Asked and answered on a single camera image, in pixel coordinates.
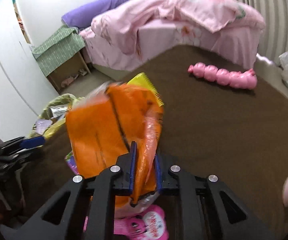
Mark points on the wooden nightstand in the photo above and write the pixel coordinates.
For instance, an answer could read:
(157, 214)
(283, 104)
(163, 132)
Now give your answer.
(68, 68)

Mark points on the purple pillow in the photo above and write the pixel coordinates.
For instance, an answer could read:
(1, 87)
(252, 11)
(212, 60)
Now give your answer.
(82, 16)

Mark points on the pink cartoon blister pack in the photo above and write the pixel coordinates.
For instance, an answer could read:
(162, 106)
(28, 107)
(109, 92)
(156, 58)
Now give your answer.
(141, 222)

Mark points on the pink floral duvet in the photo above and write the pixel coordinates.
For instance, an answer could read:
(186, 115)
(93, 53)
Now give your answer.
(120, 25)

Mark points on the clear lilac plastic tray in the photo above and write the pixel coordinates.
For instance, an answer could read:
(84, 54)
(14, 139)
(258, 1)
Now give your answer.
(42, 125)

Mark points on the yellow trash bag bin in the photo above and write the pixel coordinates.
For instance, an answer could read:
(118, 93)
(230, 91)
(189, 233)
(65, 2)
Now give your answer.
(56, 111)

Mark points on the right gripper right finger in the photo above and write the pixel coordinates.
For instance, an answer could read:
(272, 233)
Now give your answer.
(203, 208)

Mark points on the pink slipper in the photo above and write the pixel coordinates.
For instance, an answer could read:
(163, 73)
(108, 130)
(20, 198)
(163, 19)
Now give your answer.
(69, 80)

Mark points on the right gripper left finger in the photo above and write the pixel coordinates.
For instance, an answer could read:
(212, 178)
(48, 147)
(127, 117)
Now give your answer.
(82, 208)

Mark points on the orange snack bag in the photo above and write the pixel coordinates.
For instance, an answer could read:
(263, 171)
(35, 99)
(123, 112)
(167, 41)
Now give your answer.
(102, 126)

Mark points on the pink floral bed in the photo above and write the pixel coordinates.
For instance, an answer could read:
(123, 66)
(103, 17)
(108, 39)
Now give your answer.
(159, 35)

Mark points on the green checked cloth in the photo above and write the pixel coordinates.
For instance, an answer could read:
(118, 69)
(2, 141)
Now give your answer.
(61, 46)

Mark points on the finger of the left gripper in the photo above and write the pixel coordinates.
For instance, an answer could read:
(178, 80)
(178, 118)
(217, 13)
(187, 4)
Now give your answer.
(22, 143)
(23, 156)

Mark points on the yellow red snack bag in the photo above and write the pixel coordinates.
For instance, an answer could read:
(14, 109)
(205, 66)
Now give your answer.
(143, 81)

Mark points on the white sneaker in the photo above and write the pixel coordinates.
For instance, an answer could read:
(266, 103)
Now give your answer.
(83, 72)

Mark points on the colourful cartoon snack bag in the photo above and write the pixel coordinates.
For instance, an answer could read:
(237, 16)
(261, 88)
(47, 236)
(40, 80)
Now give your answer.
(70, 161)

